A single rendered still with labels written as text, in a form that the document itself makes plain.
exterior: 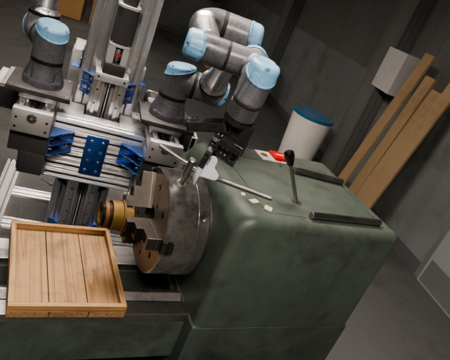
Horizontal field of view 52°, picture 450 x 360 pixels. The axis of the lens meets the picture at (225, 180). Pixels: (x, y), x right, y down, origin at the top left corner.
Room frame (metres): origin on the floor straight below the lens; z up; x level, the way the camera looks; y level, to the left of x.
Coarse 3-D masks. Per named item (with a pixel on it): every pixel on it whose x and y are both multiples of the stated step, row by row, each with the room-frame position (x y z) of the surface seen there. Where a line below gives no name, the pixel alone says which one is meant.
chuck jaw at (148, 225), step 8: (128, 216) 1.09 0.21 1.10; (128, 224) 1.07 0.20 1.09; (136, 224) 1.07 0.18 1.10; (144, 224) 1.08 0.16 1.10; (152, 224) 1.10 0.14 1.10; (128, 232) 1.07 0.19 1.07; (136, 232) 1.05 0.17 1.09; (144, 232) 1.05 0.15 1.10; (152, 232) 1.06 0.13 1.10; (136, 240) 1.05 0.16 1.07; (144, 240) 1.04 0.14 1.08; (152, 240) 1.03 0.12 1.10; (160, 240) 1.04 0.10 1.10; (144, 248) 1.02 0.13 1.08; (152, 248) 1.03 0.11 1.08; (160, 248) 1.04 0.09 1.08; (168, 248) 1.04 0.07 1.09
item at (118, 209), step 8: (112, 200) 1.11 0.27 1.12; (104, 208) 1.07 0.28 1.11; (112, 208) 1.09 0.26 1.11; (120, 208) 1.09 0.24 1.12; (128, 208) 1.12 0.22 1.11; (96, 216) 1.10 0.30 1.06; (104, 216) 1.06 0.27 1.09; (112, 216) 1.07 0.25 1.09; (120, 216) 1.08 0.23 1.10; (104, 224) 1.06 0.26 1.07; (112, 224) 1.07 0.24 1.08; (120, 224) 1.08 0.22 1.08
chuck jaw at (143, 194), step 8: (144, 176) 1.18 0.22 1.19; (152, 176) 1.20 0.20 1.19; (144, 184) 1.17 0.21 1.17; (152, 184) 1.19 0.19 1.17; (136, 192) 1.15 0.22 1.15; (144, 192) 1.17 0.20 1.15; (152, 192) 1.18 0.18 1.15; (128, 200) 1.13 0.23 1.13; (136, 200) 1.14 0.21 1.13; (144, 200) 1.16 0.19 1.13; (152, 200) 1.17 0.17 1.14
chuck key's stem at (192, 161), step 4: (192, 160) 1.13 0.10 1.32; (188, 164) 1.13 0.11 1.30; (192, 164) 1.13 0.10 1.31; (184, 168) 1.14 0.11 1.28; (188, 168) 1.13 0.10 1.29; (184, 172) 1.14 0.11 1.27; (188, 172) 1.13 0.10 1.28; (184, 176) 1.14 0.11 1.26; (188, 176) 1.14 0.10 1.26; (180, 180) 1.15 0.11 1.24; (184, 180) 1.15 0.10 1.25
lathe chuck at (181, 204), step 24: (168, 168) 1.21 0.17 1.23; (168, 192) 1.10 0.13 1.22; (192, 192) 1.14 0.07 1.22; (144, 216) 1.19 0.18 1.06; (168, 216) 1.05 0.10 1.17; (192, 216) 1.09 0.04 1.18; (168, 240) 1.03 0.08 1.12; (192, 240) 1.07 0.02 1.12; (144, 264) 1.09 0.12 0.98; (168, 264) 1.05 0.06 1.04
